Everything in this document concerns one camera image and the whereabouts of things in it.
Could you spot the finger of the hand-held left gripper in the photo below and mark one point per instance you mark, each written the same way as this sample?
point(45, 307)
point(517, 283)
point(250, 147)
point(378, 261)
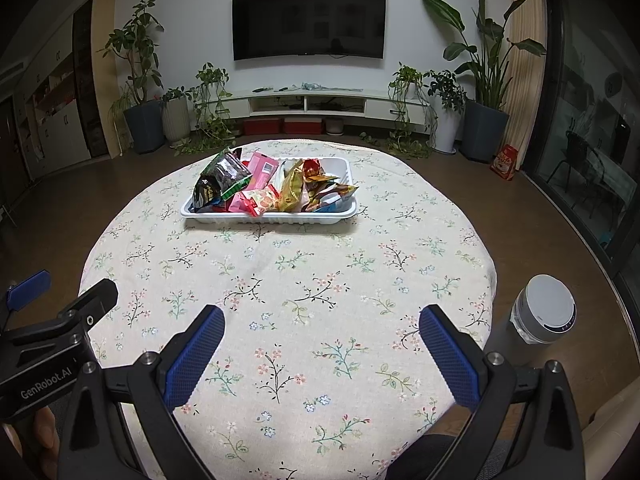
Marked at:
point(30, 286)
point(92, 300)

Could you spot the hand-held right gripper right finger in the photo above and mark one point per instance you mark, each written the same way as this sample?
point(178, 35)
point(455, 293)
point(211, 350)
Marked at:
point(450, 355)

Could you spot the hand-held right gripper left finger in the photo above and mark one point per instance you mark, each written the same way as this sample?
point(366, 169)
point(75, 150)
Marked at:
point(195, 355)

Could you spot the white plastic tray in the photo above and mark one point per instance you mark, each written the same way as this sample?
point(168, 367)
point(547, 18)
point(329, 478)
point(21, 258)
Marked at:
point(280, 219)

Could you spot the red white candy packet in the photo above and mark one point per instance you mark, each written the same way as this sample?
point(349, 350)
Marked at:
point(262, 201)

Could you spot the black snack packet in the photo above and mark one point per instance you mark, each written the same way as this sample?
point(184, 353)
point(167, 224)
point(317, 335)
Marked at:
point(222, 180)

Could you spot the blue panda snack packet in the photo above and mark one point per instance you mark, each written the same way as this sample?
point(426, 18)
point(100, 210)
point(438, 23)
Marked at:
point(331, 205)

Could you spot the gold snack packet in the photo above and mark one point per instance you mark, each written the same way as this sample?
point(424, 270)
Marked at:
point(292, 187)

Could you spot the brown chocolate snack packet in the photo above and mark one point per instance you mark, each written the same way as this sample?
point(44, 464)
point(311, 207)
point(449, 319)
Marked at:
point(340, 191)

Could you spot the pink snack packet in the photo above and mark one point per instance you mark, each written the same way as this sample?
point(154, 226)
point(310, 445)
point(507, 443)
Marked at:
point(260, 167)

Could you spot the orange snack packet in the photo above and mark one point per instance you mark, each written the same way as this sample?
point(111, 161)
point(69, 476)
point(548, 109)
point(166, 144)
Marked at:
point(312, 167)

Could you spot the person's left hand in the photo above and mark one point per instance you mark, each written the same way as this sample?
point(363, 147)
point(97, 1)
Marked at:
point(45, 427)

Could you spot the white round device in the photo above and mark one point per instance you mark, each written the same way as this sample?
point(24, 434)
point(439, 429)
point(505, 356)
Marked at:
point(545, 310)

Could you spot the tall plant dark blue pot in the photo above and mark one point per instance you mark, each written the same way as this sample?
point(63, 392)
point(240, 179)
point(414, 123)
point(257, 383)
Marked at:
point(145, 125)

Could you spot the small plant white ribbed pot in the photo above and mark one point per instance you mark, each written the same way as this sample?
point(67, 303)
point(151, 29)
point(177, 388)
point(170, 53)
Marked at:
point(176, 120)

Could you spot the red paper bag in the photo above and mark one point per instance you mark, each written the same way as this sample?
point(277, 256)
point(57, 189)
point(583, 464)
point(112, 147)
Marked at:
point(505, 161)

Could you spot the large-leaf plant dark blue pot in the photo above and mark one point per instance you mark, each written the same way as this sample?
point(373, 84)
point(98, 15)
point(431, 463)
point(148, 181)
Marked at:
point(482, 130)

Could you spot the bushy plant white pot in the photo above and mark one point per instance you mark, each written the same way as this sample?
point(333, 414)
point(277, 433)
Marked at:
point(445, 125)

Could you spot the red storage box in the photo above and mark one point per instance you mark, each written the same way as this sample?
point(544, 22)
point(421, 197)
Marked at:
point(302, 126)
point(261, 127)

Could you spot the black chair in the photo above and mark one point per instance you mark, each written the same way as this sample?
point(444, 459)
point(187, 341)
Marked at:
point(580, 155)

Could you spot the trailing green vine plant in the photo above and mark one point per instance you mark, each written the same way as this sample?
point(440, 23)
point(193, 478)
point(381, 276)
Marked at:
point(405, 80)
point(212, 80)

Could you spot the beige curtain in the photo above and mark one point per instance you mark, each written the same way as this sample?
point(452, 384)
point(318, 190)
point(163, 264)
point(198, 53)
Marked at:
point(525, 110)

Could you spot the white television cabinet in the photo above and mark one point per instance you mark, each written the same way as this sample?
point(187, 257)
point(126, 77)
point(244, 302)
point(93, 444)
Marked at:
point(270, 105)

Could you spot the light blue bundle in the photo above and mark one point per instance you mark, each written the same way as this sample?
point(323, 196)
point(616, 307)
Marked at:
point(310, 86)

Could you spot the glass sliding door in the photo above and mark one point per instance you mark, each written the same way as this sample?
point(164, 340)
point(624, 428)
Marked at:
point(590, 85)

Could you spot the white wall cabinet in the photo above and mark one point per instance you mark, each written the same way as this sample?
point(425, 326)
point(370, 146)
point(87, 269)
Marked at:
point(60, 130)

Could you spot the black wall television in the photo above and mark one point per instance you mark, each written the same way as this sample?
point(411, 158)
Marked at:
point(310, 20)

